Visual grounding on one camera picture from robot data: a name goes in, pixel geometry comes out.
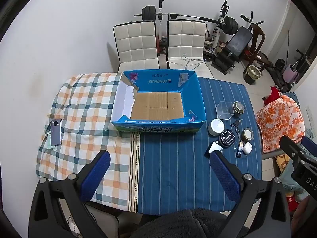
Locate grey metal tin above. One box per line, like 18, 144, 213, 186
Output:
233, 101, 244, 117

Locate clear plastic cube box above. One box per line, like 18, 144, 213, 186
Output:
216, 101, 234, 120

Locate orange floral cushion chair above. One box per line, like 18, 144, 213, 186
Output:
255, 95, 306, 160

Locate white earbuds case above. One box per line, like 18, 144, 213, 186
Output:
243, 142, 253, 155

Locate dark blue lighter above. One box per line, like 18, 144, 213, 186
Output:
236, 140, 244, 158

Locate red cloth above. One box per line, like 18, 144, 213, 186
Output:
262, 85, 281, 106

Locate black car keys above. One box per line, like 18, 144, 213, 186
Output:
231, 119, 242, 134

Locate black round patterned case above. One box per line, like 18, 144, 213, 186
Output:
218, 129, 235, 148

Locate pink small suitcase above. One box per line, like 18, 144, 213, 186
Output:
283, 64, 298, 84

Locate blue smartphone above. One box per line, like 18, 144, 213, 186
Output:
51, 119, 62, 146

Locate brown wooden chair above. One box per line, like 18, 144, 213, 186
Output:
240, 11, 265, 71

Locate blue striped tablecloth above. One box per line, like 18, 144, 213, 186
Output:
136, 77, 262, 215

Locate black weight bench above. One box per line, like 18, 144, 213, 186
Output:
211, 26, 253, 75

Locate checked orange green cloth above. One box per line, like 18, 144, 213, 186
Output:
36, 73, 140, 213

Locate blue cardboard box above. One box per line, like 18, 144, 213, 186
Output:
111, 69, 206, 133

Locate right white padded chair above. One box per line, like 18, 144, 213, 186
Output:
166, 19, 214, 79

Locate white padded chair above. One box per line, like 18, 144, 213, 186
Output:
166, 19, 214, 79
113, 20, 159, 73

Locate white barbell rack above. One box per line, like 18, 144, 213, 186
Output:
158, 0, 164, 56

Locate left white padded chair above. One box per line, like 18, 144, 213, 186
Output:
113, 20, 159, 73

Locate barbell with black weights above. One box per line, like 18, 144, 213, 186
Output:
134, 5, 239, 35

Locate white wire hangers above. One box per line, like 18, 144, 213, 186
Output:
167, 53, 206, 71

